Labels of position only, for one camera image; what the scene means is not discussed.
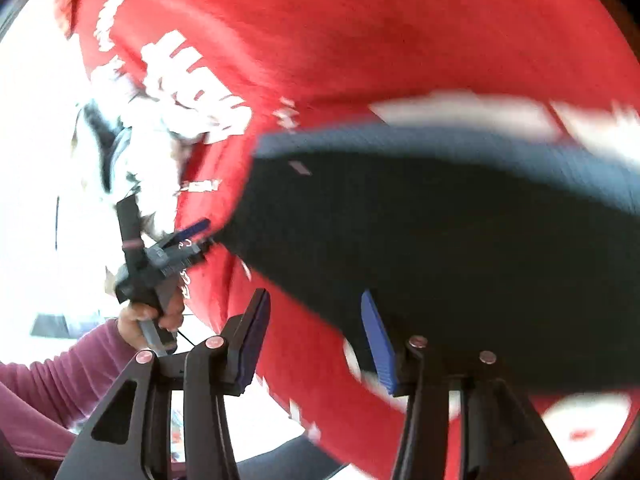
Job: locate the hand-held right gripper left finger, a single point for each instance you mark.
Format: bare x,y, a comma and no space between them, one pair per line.
253,340

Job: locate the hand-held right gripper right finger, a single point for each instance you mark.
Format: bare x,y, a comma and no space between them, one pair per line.
379,345

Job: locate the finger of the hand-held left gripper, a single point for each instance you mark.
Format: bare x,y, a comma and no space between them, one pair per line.
189,259
196,227

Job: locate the black patterned pants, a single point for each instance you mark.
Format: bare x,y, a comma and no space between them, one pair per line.
425,240

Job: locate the person's left forearm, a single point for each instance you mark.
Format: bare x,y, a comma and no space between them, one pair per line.
60,375

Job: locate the person's left hand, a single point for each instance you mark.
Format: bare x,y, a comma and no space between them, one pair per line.
134,325

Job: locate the white grey printed cloth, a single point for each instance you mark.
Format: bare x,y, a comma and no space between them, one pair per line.
145,160

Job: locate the person's grey trouser leg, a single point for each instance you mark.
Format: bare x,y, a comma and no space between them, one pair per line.
280,460

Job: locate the person's maroon top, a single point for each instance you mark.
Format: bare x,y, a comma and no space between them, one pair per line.
30,446

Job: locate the red printed blanket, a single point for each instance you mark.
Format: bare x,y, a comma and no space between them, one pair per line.
350,35

